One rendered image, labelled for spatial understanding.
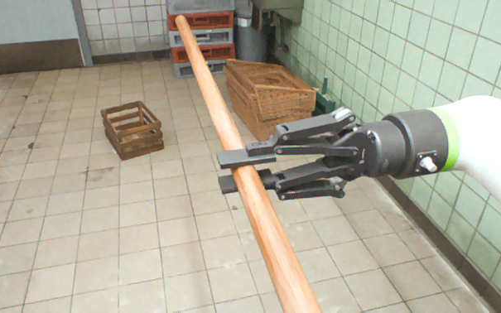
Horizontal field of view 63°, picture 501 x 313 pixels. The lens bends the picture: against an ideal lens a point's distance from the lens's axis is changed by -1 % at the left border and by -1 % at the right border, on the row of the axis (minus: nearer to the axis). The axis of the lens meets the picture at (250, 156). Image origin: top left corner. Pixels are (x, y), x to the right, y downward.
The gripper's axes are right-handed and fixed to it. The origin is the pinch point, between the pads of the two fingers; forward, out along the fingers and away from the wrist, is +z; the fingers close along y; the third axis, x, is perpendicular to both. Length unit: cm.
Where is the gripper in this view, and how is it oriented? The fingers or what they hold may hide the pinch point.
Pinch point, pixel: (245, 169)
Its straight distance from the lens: 52.3
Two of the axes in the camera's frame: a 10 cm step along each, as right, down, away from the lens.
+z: -9.7, 1.4, -2.0
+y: 0.1, 8.4, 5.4
